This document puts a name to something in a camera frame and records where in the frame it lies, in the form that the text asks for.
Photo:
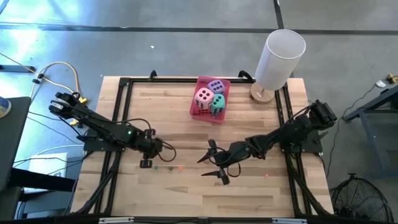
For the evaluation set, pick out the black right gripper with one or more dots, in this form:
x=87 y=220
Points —
x=234 y=154

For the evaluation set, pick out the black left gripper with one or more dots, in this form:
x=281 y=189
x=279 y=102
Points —
x=149 y=146

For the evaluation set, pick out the large teal foam die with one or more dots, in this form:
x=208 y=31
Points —
x=217 y=104

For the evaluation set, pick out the large pink foam die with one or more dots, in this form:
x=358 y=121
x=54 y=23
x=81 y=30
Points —
x=203 y=98

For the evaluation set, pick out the large purple foam die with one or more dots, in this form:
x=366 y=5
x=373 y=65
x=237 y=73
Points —
x=216 y=86

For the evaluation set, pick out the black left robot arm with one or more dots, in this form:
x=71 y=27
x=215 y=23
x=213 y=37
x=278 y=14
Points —
x=99 y=126

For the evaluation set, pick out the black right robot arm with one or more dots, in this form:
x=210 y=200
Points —
x=295 y=130

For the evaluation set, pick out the pink translucent plastic bin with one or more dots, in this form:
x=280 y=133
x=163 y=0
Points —
x=202 y=81

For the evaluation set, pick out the white box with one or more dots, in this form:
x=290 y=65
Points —
x=46 y=161

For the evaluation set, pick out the white-shade lamp with wooden base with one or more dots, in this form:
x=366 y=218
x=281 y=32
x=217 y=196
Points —
x=280 y=62

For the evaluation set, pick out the black desk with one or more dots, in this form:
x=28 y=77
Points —
x=12 y=140

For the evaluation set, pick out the black floor fan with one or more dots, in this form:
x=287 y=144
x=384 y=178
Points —
x=360 y=199

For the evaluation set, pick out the blue and yellow tape roll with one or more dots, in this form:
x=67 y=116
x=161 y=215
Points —
x=3 y=107

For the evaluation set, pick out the black stand foot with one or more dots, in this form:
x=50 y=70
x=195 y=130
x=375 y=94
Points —
x=15 y=68

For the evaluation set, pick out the dark metal side table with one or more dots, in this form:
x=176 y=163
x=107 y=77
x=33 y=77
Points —
x=379 y=133

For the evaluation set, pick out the small white tag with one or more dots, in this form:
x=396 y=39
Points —
x=380 y=83

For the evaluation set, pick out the small yellow floor object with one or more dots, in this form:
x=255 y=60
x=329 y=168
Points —
x=392 y=78

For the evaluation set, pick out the black aluminium table frame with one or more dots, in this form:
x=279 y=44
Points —
x=174 y=80

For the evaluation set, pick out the silver aluminium bracket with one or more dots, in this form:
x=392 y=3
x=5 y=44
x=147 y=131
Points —
x=116 y=220
x=289 y=220

